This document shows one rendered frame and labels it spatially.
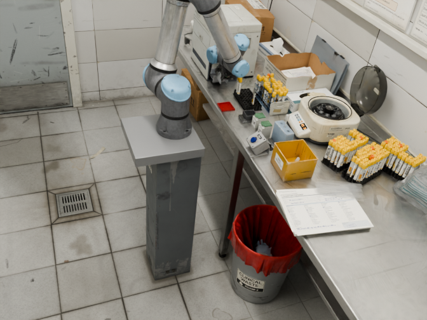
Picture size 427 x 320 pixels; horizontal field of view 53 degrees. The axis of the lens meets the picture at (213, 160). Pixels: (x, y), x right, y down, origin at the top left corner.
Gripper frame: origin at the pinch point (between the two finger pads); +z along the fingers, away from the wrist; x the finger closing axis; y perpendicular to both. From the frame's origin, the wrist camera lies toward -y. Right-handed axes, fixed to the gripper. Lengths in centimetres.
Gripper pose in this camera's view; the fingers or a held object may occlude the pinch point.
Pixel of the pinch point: (219, 77)
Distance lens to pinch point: 225.5
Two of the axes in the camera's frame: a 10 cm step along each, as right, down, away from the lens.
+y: 2.5, 9.2, -2.9
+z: -2.6, 3.6, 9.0
